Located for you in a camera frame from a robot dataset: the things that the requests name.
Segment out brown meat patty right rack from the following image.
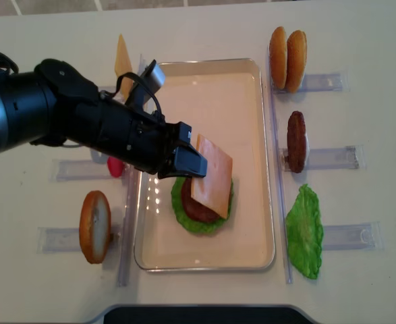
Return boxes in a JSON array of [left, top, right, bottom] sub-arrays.
[[287, 111, 307, 173]]

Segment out green lettuce on tray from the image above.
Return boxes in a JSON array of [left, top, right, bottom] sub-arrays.
[[171, 178, 234, 235]]

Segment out black table edge panel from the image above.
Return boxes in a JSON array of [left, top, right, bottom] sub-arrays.
[[103, 306, 310, 324]]

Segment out clear right rack patty track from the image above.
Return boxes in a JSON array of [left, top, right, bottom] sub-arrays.
[[279, 144, 366, 171]]

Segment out red tomato slice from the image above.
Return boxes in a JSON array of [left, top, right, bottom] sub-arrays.
[[107, 157, 125, 178]]

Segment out white metal tray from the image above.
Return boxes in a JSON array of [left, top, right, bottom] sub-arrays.
[[134, 59, 275, 272]]

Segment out clear left rack bun track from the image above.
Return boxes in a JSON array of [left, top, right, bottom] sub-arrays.
[[36, 223, 123, 254]]

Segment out clear left rack tomato track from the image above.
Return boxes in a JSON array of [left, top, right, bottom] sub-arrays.
[[49, 159, 114, 182]]

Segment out orange cheese slice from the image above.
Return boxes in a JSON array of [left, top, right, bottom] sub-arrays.
[[191, 134, 233, 219]]

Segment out bun slice right rack inner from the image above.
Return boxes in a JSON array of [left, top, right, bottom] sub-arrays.
[[285, 30, 308, 93]]

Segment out green lettuce leaf right rack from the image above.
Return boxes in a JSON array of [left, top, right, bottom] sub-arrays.
[[285, 184, 324, 279]]

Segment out clear right rack lettuce track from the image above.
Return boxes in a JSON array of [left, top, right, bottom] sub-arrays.
[[322, 222, 384, 251]]

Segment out white pusher behind patty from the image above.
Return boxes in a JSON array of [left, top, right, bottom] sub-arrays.
[[304, 133, 310, 166]]

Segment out yellow cheese slice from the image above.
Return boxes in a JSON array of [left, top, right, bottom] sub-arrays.
[[114, 34, 133, 99]]

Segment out bun slice on left rack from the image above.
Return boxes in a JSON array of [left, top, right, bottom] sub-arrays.
[[79, 190, 111, 264]]

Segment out bun slice right rack outer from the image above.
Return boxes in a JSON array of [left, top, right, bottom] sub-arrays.
[[269, 26, 287, 89]]

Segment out clear right rack front rail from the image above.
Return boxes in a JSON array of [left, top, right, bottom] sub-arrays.
[[267, 46, 293, 284]]

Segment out clear right rack bun track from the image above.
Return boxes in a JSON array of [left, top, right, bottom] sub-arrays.
[[271, 70, 344, 94]]

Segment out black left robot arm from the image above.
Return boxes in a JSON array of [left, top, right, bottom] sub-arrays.
[[0, 53, 207, 179]]

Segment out clear rack bun track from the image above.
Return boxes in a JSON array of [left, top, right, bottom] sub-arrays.
[[36, 223, 123, 254], [271, 70, 344, 94]]

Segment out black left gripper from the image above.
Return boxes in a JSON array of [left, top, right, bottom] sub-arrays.
[[65, 100, 207, 179]]

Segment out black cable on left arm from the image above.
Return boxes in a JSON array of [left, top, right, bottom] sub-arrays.
[[0, 50, 18, 75]]

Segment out bun slice rack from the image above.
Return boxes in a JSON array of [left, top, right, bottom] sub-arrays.
[[269, 26, 287, 89], [285, 30, 308, 93]]

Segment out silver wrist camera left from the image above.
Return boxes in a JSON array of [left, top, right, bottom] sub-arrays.
[[125, 59, 165, 106]]

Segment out brown meat patty on tray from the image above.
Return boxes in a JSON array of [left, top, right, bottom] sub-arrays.
[[181, 178, 225, 223]]

